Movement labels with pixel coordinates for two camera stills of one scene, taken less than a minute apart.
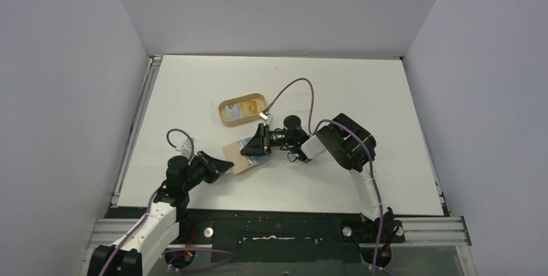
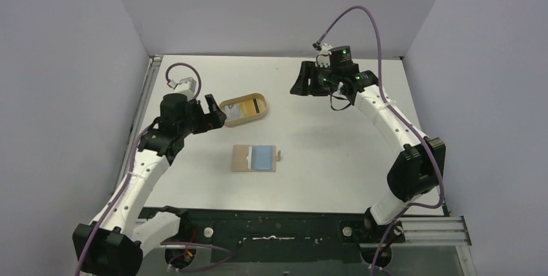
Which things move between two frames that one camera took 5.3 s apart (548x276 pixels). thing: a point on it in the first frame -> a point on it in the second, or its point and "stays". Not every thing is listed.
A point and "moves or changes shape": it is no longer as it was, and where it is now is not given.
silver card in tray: (232, 112) stays
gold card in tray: (248, 108) stays
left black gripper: (214, 167) -> (214, 119)
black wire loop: (293, 160) -> (338, 97)
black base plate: (283, 236) stays
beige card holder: (232, 153) moves or changes shape
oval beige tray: (242, 110) stays
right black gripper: (265, 136) -> (311, 79)
